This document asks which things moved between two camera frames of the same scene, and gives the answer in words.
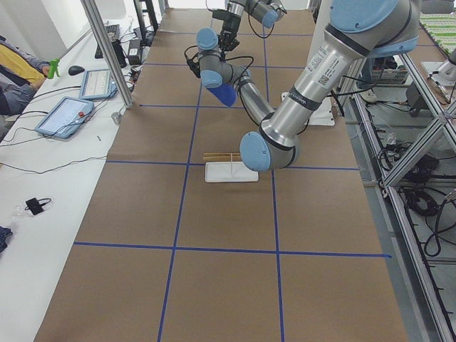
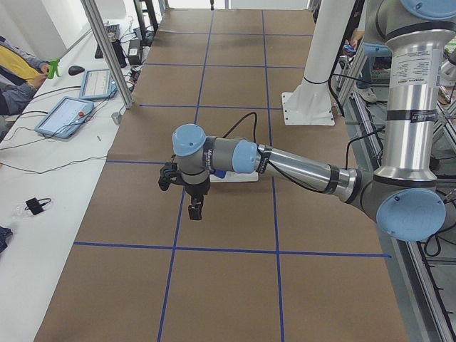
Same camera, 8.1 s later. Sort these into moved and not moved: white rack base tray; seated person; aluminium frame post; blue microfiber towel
Moved: blue microfiber towel
Not moved: white rack base tray; aluminium frame post; seated person
